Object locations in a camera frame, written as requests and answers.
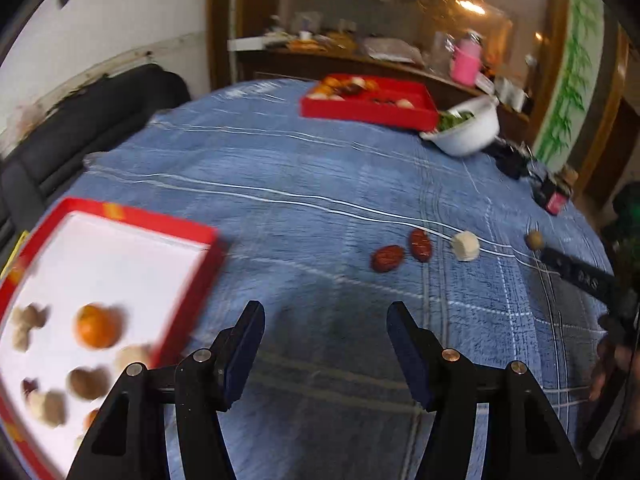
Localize green bamboo wall decal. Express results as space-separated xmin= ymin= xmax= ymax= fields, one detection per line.
xmin=532 ymin=0 xmax=606 ymax=166

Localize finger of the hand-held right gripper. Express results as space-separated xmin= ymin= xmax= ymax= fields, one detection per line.
xmin=541 ymin=247 xmax=621 ymax=306

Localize wooden framed glass partition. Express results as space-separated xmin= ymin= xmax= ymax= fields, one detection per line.
xmin=207 ymin=0 xmax=576 ymax=126

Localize flat white box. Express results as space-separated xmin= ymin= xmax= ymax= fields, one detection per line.
xmin=227 ymin=36 xmax=281 ymax=52

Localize yellow paper packet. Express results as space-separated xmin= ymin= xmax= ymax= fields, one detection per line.
xmin=0 ymin=230 xmax=31 ymax=281

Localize crumpled plastic bag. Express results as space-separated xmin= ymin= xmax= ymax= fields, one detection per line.
xmin=362 ymin=36 xmax=426 ymax=63

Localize wooden sideboard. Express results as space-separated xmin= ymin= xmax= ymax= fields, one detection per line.
xmin=235 ymin=47 xmax=531 ymax=126

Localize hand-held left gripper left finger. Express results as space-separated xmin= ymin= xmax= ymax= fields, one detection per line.
xmin=65 ymin=300 xmax=266 ymax=480

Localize white bowl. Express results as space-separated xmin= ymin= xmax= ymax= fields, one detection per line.
xmin=420 ymin=95 xmax=501 ymax=157

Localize pink thermos bottle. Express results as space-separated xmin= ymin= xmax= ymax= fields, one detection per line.
xmin=452 ymin=32 xmax=483 ymax=86

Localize blue plaid tablecloth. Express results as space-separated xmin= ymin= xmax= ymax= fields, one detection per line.
xmin=30 ymin=79 xmax=621 ymax=480

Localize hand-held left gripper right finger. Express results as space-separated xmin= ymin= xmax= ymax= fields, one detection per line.
xmin=386 ymin=301 xmax=583 ymax=480

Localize red box with white inside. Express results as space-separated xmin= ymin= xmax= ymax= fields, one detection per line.
xmin=0 ymin=197 xmax=226 ymax=480

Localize large sugarcane piece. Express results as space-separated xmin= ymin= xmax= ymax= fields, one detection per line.
xmin=42 ymin=391 xmax=68 ymax=428

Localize clear glass pitcher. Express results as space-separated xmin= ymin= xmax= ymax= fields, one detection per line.
xmin=430 ymin=32 xmax=458 ymax=73

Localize green leafy vegetables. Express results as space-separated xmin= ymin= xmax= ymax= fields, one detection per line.
xmin=439 ymin=109 xmax=473 ymax=131

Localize black sofa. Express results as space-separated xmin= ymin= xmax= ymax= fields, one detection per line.
xmin=0 ymin=62 xmax=191 ymax=241

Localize black electronic device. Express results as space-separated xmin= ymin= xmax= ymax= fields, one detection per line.
xmin=492 ymin=142 xmax=531 ymax=178

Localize black jar with red label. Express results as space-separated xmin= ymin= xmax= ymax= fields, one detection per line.
xmin=535 ymin=172 xmax=571 ymax=216

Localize person's right hand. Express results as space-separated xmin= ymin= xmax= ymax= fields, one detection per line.
xmin=590 ymin=337 xmax=633 ymax=401

